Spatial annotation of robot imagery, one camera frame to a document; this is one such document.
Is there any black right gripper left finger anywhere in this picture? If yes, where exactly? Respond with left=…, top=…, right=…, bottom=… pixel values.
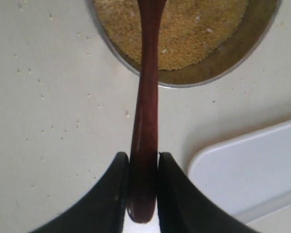
left=33, top=152, right=129, bottom=233

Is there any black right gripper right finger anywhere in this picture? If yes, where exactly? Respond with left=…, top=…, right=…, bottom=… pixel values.
left=157, top=152, right=254, bottom=233

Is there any dark red wooden spoon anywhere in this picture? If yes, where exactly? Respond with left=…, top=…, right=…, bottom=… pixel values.
left=127, top=0, right=166, bottom=224

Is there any white plastic tray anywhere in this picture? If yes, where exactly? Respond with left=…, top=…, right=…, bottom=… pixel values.
left=187, top=120, right=291, bottom=224

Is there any steel bowl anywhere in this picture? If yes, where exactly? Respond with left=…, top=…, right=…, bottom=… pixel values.
left=88, top=0, right=280, bottom=88

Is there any yellow millet grain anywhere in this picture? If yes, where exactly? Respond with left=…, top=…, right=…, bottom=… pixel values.
left=93, top=0, right=249, bottom=70

